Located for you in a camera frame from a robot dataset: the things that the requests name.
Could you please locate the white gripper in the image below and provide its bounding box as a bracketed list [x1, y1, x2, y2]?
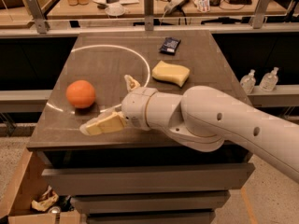
[79, 75, 157, 136]

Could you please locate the orange ball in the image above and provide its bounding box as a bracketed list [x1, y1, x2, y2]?
[65, 80, 95, 108]

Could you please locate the yellow sponge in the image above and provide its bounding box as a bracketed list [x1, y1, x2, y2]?
[151, 61, 190, 87]

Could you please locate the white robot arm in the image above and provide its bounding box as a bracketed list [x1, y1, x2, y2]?
[80, 76, 299, 182]

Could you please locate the dark blue snack packet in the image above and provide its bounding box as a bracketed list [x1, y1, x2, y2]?
[159, 37, 180, 54]

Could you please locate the grey drawer cabinet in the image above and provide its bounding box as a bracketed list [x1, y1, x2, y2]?
[28, 30, 254, 224]

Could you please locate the white bowl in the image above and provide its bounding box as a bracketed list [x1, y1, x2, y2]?
[105, 4, 125, 17]

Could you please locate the white power strip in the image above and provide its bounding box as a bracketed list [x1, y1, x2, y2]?
[164, 0, 190, 14]

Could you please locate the cardboard box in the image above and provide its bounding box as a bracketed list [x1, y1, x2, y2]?
[0, 149, 81, 224]

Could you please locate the crumpled paper bag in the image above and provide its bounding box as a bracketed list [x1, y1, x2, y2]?
[31, 186, 59, 212]

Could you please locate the metal can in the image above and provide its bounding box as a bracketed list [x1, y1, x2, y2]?
[48, 206, 62, 214]

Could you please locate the patterned paper cup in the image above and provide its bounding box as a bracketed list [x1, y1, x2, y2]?
[194, 0, 210, 12]

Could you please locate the clear bottle left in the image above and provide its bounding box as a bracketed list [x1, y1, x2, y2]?
[240, 69, 256, 94]

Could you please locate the clear bottle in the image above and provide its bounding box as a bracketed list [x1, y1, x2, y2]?
[240, 69, 256, 94]
[259, 67, 278, 91]

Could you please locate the clear bottle right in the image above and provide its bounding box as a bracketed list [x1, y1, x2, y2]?
[259, 67, 278, 91]

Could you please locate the metal bracket middle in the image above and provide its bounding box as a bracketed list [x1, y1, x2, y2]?
[144, 0, 154, 31]

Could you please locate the metal bracket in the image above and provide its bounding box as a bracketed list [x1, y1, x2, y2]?
[250, 0, 271, 29]
[144, 0, 154, 31]
[25, 0, 49, 34]

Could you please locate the metal bracket left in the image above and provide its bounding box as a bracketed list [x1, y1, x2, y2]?
[25, 0, 49, 34]

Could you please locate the metal bracket right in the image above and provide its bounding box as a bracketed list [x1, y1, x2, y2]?
[250, 0, 271, 29]

